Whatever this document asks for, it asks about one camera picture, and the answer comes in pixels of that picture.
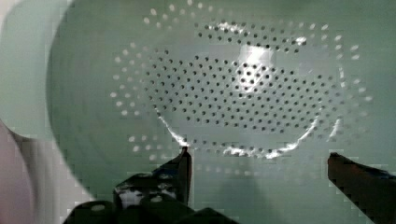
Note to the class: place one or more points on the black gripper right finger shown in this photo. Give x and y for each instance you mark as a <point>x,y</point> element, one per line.
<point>372,190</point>

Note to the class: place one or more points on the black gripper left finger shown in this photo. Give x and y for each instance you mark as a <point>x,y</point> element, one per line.
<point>172,178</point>

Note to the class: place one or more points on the green plastic strainer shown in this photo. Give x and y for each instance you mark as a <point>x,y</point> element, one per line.
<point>260,91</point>

